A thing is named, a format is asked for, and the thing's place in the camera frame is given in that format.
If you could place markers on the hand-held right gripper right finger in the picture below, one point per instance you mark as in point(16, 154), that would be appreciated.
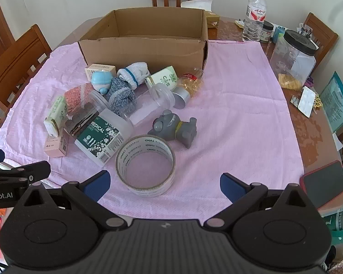
point(233, 187)

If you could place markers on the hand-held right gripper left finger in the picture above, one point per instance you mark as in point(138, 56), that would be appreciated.
point(97, 185)

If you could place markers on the small pink box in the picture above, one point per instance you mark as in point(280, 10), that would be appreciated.
point(55, 147)

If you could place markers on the white jar with green label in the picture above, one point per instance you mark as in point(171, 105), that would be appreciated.
point(103, 137)

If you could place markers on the clear tape roll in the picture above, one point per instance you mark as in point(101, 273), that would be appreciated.
point(148, 191)

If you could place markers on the green and white carton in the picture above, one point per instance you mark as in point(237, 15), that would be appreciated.
point(55, 114)
point(163, 78)

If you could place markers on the clear jar with brown contents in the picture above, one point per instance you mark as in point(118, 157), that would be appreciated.
point(80, 122)

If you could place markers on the grey elephant toy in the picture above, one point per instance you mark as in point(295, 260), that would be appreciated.
point(183, 132)

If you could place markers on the pink knitted sock roll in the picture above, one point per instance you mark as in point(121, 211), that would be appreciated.
point(75, 97)

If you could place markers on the blue-grey knitted sock roll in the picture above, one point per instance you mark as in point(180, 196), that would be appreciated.
point(121, 95)

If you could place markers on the blue figurine toy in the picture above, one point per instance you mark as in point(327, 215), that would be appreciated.
point(101, 80)

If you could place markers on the clear plastic jar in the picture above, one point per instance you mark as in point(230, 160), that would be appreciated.
point(160, 97)

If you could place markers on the capsule bottle with silver cap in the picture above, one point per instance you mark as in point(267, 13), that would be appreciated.
point(191, 84)

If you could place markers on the small cream box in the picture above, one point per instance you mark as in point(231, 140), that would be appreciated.
point(103, 68)

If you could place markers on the white sock with blue stripe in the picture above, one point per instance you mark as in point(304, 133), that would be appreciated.
point(131, 72)

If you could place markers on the cardboard box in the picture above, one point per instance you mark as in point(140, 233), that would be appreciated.
point(143, 51)

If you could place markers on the pink towel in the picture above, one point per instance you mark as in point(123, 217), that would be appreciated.
point(231, 105)

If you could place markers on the phone in red case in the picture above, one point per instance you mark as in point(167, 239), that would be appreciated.
point(323, 182)

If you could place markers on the small printed card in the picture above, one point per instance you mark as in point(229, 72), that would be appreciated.
point(295, 102)

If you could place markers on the white blister pack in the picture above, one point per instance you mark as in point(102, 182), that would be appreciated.
point(306, 101)

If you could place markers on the yellow snack bag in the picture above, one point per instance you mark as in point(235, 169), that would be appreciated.
point(288, 81)

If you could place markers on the teal packet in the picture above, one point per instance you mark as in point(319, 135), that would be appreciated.
point(336, 102)

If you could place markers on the small black-lid jar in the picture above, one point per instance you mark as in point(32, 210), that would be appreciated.
point(267, 32)

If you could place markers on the large clear jar black lid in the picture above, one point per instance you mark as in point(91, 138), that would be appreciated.
point(300, 42)

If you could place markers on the small blue box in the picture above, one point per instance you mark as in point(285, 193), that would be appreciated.
point(279, 30)

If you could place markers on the tissue box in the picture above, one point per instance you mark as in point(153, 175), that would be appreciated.
point(213, 20)

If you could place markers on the clear water bottle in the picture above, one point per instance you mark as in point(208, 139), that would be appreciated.
point(254, 20)

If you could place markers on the pen holder with pens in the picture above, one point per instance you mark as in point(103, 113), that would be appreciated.
point(304, 30)

